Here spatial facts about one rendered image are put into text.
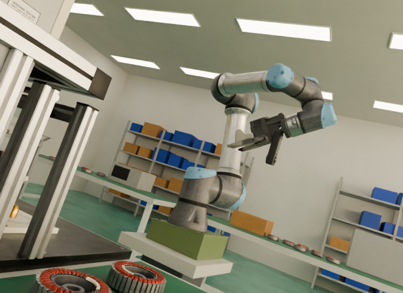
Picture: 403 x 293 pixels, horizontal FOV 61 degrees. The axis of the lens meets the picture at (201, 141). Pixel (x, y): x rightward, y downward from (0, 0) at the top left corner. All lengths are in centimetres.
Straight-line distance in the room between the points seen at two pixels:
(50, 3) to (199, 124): 747
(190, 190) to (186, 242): 19
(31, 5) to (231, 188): 94
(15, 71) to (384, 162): 710
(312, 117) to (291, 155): 626
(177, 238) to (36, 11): 84
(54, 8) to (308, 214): 676
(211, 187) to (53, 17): 81
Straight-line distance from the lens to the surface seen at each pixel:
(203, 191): 128
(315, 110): 116
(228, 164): 139
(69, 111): 69
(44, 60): 56
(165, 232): 128
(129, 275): 69
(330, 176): 728
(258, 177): 743
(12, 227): 81
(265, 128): 118
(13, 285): 62
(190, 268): 114
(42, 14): 74
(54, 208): 68
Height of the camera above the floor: 97
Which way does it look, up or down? 8 degrees up
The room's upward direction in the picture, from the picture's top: 19 degrees clockwise
